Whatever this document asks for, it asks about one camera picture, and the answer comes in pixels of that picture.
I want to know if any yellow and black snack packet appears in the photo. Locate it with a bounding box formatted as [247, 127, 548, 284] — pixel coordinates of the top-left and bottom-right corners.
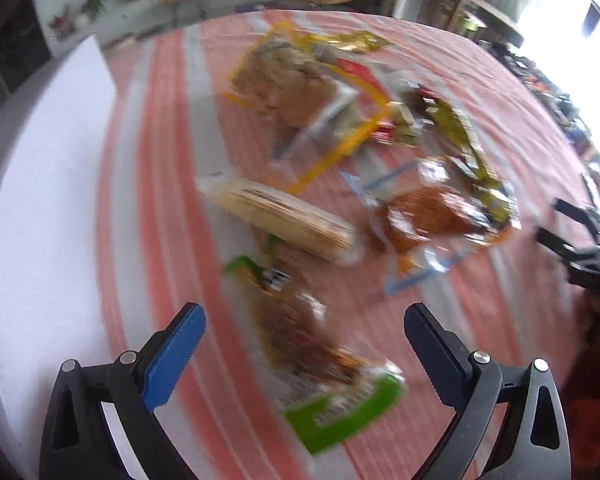
[420, 97, 523, 232]

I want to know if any gold foil snack packet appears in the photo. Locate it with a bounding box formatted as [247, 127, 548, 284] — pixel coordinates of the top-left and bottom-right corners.
[305, 30, 396, 56]

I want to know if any red cloth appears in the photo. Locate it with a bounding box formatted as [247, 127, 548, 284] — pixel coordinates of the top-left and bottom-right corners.
[562, 300, 600, 461]

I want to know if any red potted plant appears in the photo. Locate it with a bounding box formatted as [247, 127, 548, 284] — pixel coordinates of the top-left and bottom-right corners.
[47, 7, 79, 39]

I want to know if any white low cabinet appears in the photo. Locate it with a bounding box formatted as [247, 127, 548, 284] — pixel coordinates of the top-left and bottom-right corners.
[32, 0, 281, 57]

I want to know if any wooden side table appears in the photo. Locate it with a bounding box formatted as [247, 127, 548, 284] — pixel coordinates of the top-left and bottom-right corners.
[400, 0, 525, 45]

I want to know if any orange clear snack packet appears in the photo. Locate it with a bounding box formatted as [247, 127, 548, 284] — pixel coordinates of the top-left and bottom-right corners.
[340, 157, 512, 297]

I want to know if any bread packet with yellow border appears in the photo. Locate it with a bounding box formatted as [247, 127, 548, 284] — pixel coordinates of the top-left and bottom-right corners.
[222, 22, 397, 162]

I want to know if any small dark red snack packet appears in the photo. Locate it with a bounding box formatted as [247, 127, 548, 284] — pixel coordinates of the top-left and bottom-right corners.
[400, 85, 442, 117]

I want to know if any green snack packet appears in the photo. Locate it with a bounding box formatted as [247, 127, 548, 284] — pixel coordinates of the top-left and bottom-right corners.
[222, 255, 409, 457]

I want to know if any pink striped cloth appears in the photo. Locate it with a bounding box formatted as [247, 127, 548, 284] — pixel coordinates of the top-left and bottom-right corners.
[95, 10, 600, 480]

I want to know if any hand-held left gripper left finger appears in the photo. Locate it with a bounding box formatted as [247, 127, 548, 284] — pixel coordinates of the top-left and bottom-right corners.
[39, 302, 206, 480]

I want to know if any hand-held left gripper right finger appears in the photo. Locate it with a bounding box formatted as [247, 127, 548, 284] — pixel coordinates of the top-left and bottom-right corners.
[403, 302, 572, 480]

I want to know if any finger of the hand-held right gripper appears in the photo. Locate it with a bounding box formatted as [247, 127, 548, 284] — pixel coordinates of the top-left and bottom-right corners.
[536, 227, 588, 267]
[552, 197, 600, 232]

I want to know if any round cracker sleeve packet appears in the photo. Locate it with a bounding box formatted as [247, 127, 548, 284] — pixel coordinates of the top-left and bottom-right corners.
[197, 175, 367, 267]

